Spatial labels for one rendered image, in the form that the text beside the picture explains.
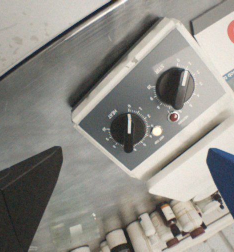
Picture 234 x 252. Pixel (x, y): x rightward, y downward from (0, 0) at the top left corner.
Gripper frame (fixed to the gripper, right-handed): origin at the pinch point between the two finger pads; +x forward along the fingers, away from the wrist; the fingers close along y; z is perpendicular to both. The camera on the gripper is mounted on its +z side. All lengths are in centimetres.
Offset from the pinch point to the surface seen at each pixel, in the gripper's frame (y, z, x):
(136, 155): -0.7, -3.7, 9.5
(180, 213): -15.9, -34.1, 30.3
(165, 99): -2.9, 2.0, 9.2
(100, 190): 4.4, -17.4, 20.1
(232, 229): -35, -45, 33
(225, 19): -9.8, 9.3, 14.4
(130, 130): 0.0, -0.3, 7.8
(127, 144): 0.2, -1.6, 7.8
